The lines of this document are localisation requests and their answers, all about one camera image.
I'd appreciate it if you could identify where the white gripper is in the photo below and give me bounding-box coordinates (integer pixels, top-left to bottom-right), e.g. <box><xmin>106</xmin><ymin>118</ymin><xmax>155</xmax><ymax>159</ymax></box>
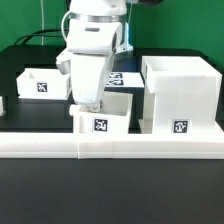
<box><xmin>56</xmin><ymin>14</ymin><xmax>123</xmax><ymax>112</ymax></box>

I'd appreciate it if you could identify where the white rear drawer box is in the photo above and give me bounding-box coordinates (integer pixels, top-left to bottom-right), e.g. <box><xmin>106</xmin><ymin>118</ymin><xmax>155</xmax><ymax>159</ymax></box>
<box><xmin>16</xmin><ymin>68</ymin><xmax>71</xmax><ymax>100</ymax></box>

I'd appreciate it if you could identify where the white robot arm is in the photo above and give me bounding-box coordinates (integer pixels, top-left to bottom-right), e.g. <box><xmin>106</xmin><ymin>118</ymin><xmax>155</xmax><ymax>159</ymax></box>
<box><xmin>56</xmin><ymin>0</ymin><xmax>163</xmax><ymax>112</ymax></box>

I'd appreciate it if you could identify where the white fiducial marker sheet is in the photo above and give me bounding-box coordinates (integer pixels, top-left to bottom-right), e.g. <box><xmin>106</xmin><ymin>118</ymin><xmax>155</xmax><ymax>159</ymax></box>
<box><xmin>106</xmin><ymin>72</ymin><xmax>144</xmax><ymax>88</ymax></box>

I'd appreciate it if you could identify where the white front drawer box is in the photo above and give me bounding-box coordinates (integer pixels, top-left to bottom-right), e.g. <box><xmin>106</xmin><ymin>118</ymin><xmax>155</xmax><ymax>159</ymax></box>
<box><xmin>69</xmin><ymin>91</ymin><xmax>133</xmax><ymax>134</ymax></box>

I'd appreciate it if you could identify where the white drawer box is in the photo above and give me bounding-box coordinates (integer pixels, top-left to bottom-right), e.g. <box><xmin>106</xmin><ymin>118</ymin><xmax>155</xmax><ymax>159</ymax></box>
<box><xmin>16</xmin><ymin>68</ymin><xmax>71</xmax><ymax>100</ymax></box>
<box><xmin>69</xmin><ymin>91</ymin><xmax>133</xmax><ymax>134</ymax></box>

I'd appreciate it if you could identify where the black cable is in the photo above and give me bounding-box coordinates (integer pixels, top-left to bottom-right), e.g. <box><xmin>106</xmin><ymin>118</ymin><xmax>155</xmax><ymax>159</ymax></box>
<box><xmin>13</xmin><ymin>28</ymin><xmax>70</xmax><ymax>46</ymax></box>

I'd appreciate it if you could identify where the white drawer cabinet frame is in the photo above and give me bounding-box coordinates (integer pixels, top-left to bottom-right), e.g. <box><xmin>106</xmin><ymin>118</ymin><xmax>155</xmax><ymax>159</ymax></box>
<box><xmin>139</xmin><ymin>56</ymin><xmax>222</xmax><ymax>134</ymax></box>

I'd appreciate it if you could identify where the white thin cable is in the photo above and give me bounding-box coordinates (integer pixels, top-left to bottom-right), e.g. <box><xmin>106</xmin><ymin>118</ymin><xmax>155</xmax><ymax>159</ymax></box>
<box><xmin>40</xmin><ymin>0</ymin><xmax>45</xmax><ymax>46</ymax></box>

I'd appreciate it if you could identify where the white L-shaped fence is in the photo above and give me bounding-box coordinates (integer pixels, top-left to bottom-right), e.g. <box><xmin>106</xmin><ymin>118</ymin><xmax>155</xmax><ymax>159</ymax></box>
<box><xmin>0</xmin><ymin>131</ymin><xmax>224</xmax><ymax>159</ymax></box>

